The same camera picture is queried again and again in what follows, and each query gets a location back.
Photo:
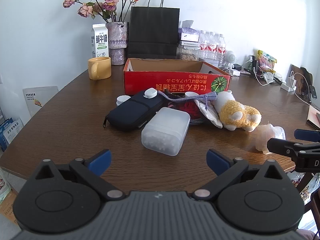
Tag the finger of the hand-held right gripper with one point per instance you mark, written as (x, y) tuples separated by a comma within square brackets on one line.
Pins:
[(307, 134), (280, 145)]

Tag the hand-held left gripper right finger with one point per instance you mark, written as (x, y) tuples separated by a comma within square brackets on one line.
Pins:
[(217, 161)]

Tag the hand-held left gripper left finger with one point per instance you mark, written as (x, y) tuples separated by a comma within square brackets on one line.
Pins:
[(100, 161)]

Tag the clear tissue packet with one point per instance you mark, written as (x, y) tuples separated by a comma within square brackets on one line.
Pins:
[(272, 135)]

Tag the white plastic bag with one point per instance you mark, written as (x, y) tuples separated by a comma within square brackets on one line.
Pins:
[(210, 116)]

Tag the yellow white plush toy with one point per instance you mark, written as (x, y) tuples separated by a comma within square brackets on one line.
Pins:
[(235, 112)]

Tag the black zip pouch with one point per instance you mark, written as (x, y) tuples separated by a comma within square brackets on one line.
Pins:
[(130, 115)]

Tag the red knit flower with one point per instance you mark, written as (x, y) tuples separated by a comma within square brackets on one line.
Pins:
[(187, 108)]

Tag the translucent plastic box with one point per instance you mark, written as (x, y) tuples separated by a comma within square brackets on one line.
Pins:
[(165, 130)]

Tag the white ribbed cap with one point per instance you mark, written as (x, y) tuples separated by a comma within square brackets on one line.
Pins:
[(122, 100)]

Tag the small plain white cap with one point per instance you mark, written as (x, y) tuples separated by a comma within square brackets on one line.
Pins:
[(190, 94)]

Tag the white rounded square device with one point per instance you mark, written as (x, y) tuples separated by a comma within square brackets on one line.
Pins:
[(150, 93)]

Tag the red cardboard box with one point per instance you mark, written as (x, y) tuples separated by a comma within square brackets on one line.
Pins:
[(172, 82)]

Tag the brown notebook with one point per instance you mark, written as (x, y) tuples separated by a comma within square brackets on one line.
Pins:
[(314, 118)]

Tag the black phone stand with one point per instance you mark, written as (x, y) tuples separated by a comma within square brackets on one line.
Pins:
[(310, 85)]

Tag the white power adapter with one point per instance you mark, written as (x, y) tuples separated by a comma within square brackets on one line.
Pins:
[(287, 87)]

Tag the colourful snack bag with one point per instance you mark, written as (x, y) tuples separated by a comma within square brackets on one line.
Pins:
[(266, 61)]

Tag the white charger block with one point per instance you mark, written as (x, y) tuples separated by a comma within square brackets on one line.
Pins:
[(235, 73)]

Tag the white sign board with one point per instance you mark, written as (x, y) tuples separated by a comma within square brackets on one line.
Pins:
[(40, 100)]

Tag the small green bottle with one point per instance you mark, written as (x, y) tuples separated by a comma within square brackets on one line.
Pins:
[(250, 63)]

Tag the black power adapter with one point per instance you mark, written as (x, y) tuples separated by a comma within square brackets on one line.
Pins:
[(237, 67)]

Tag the yellow mug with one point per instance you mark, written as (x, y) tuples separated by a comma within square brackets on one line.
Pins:
[(101, 67)]

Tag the blue pamphlet box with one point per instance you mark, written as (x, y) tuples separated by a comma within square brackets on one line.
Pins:
[(10, 132)]

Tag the white round robot speaker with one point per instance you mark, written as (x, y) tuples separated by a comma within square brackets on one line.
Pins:
[(230, 57)]

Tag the cardboard carton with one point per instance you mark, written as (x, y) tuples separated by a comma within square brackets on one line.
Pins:
[(7, 210)]

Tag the clear jar of seeds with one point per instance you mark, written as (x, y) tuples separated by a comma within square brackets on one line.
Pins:
[(187, 55)]

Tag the white green milk carton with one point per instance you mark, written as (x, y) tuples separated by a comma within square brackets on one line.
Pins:
[(100, 41)]

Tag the white flat labelled box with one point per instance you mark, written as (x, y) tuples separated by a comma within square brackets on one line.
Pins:
[(188, 44)]

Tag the purple speckled vase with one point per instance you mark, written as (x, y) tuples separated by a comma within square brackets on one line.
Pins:
[(117, 33)]

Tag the purple tissue pack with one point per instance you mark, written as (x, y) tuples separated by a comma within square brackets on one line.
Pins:
[(188, 33)]

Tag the black paper bag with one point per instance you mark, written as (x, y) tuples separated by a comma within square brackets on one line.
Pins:
[(152, 32)]

